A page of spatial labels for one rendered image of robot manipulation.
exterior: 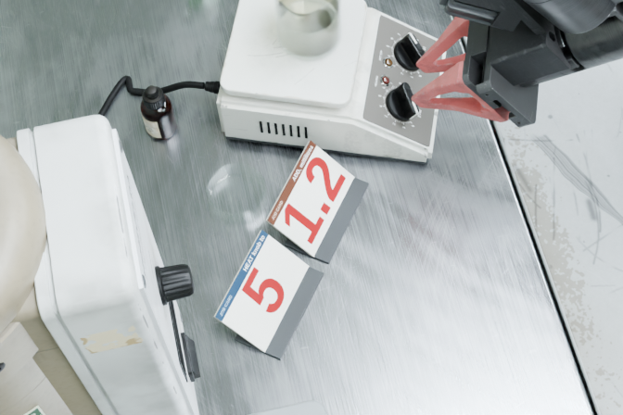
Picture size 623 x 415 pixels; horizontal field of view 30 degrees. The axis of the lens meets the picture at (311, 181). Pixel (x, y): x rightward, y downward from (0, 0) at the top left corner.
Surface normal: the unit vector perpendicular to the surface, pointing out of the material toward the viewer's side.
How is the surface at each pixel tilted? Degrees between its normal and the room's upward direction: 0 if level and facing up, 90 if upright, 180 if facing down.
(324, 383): 0
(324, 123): 90
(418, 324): 0
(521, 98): 50
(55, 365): 90
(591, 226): 0
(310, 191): 40
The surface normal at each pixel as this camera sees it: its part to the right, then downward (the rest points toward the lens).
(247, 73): -0.04, -0.47
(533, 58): -0.16, 0.87
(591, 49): -0.39, 0.66
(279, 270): 0.56, -0.13
